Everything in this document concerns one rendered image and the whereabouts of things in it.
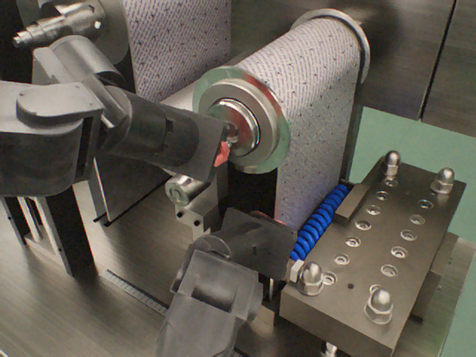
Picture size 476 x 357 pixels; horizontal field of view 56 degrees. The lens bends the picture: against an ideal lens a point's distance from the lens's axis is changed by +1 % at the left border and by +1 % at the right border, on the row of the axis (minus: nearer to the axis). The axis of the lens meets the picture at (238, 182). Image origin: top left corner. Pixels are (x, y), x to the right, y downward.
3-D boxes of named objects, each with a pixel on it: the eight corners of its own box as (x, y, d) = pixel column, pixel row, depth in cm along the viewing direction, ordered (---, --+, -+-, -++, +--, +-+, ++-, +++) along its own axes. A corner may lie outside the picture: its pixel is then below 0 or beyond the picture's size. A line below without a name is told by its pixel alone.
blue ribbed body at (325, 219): (277, 265, 70) (278, 250, 67) (335, 192, 83) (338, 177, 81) (297, 275, 68) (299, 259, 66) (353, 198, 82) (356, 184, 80)
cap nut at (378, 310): (358, 316, 60) (364, 294, 57) (369, 297, 62) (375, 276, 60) (386, 329, 58) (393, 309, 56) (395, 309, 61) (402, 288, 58)
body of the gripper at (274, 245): (285, 279, 59) (259, 295, 52) (221, 246, 63) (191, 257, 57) (300, 234, 57) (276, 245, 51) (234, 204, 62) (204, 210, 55)
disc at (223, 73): (191, 147, 64) (192, 50, 54) (193, 146, 64) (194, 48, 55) (280, 191, 59) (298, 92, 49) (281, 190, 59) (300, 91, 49)
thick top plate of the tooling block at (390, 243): (279, 315, 67) (281, 289, 63) (375, 178, 93) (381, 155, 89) (384, 374, 60) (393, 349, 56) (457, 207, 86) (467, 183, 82)
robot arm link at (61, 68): (25, 203, 36) (30, 120, 31) (-32, 114, 41) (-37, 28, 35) (149, 166, 44) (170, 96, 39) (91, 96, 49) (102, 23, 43)
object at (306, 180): (270, 265, 69) (277, 169, 57) (335, 185, 84) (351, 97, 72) (273, 266, 69) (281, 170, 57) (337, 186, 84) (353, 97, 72)
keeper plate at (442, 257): (411, 313, 74) (428, 269, 68) (428, 274, 81) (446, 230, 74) (427, 320, 73) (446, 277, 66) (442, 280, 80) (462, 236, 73)
